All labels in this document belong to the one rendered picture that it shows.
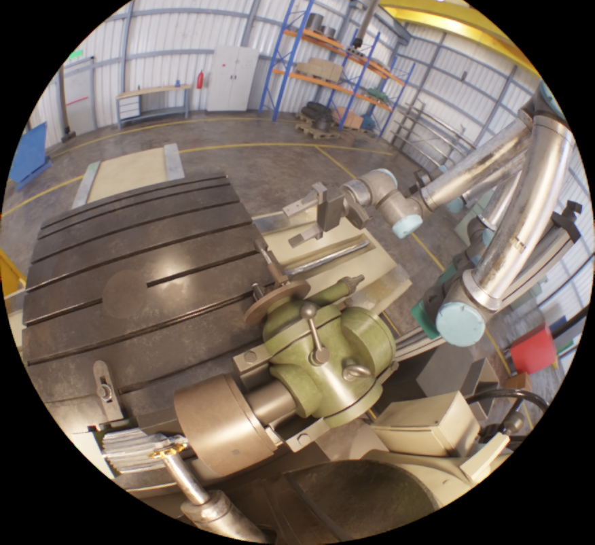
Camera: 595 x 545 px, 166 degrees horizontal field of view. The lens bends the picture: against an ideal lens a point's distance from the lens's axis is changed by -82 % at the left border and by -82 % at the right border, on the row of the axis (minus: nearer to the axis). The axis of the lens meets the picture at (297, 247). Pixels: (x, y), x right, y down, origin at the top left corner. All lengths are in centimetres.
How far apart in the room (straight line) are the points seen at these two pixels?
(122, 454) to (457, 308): 77
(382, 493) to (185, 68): 704
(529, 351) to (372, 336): 419
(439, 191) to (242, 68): 623
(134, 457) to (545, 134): 95
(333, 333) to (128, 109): 603
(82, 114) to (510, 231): 748
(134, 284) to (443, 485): 96
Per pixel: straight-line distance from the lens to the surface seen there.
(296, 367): 40
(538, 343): 444
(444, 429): 48
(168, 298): 74
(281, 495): 53
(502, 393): 68
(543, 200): 52
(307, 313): 35
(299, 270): 119
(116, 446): 49
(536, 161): 53
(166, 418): 37
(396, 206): 58
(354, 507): 41
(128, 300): 79
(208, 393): 37
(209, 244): 84
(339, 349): 41
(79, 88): 715
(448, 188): 66
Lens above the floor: 164
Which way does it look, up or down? 46 degrees down
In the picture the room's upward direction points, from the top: 23 degrees clockwise
